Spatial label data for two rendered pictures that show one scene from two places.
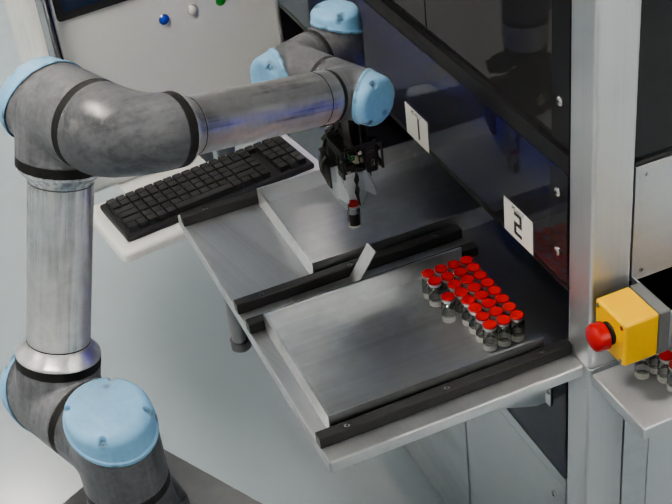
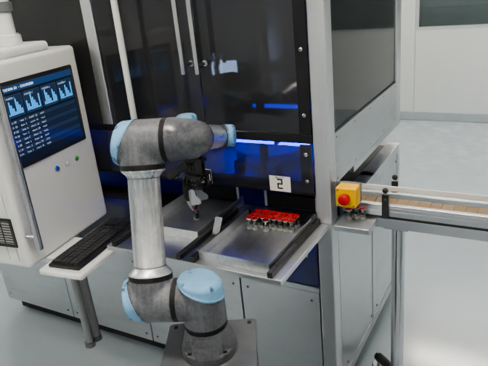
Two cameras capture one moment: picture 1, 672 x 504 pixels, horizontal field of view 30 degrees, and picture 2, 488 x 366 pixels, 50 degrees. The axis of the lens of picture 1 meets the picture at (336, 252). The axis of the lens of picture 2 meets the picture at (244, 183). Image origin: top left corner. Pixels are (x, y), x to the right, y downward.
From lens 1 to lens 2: 108 cm
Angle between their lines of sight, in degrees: 38
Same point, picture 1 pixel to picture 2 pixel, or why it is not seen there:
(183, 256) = (10, 337)
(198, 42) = (70, 179)
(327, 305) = (216, 242)
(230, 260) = not seen: hidden behind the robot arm
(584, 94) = (320, 104)
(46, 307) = (152, 242)
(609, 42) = (328, 80)
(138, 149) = (201, 138)
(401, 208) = (203, 212)
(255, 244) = not seen: hidden behind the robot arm
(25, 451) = not seen: outside the picture
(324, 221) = (177, 225)
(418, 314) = (253, 234)
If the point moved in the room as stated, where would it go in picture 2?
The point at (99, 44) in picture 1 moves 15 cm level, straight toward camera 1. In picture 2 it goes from (33, 182) to (57, 189)
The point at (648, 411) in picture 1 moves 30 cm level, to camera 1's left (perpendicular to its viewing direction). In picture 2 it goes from (363, 226) to (306, 259)
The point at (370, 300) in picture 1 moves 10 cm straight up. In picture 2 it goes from (229, 237) to (226, 211)
